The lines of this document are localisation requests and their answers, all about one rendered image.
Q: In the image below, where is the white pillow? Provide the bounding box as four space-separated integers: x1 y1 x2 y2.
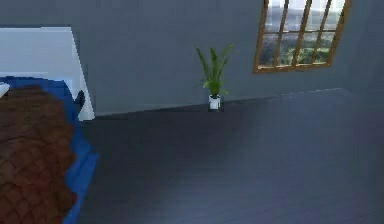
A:
0 82 11 99

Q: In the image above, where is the wooden framed window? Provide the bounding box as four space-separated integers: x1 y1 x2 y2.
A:
252 0 353 74

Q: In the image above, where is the green house plant white pot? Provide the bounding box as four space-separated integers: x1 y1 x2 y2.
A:
194 43 236 112

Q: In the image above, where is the white bed with blue sheet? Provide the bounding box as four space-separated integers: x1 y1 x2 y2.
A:
0 26 100 224

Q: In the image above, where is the brown quilted blanket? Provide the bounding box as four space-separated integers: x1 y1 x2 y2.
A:
0 84 79 224

